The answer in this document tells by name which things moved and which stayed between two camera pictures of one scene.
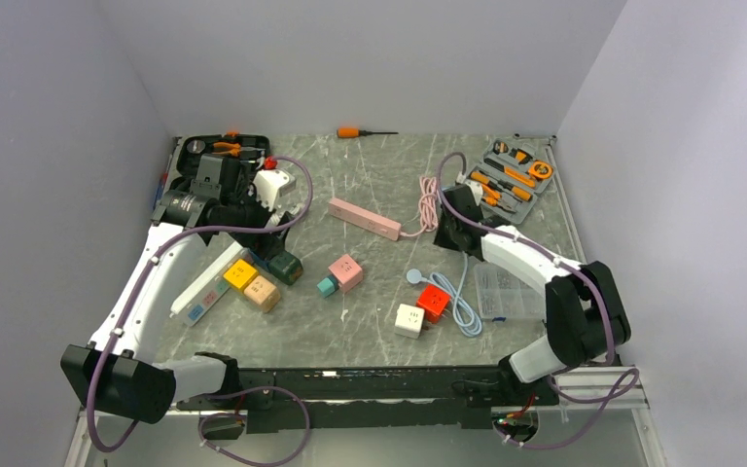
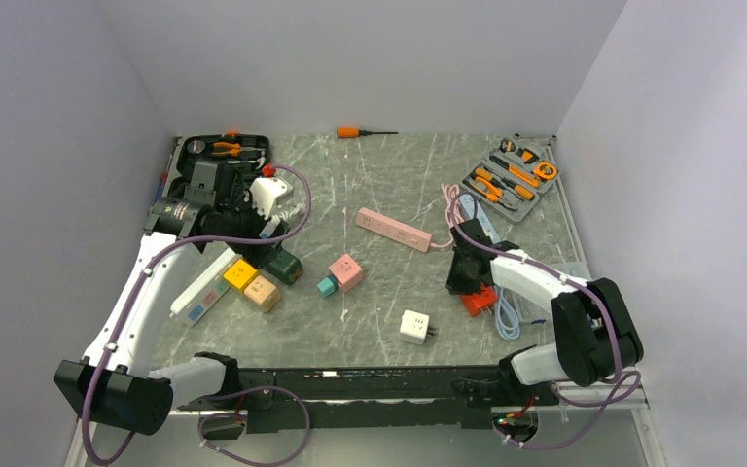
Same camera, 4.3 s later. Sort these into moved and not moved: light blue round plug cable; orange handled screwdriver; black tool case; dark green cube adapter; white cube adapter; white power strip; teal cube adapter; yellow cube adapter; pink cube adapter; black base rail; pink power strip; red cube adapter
Moved: white cube adapter; light blue round plug cable; pink power strip; red cube adapter
Not moved: black tool case; yellow cube adapter; orange handled screwdriver; teal cube adapter; black base rail; pink cube adapter; white power strip; dark green cube adapter
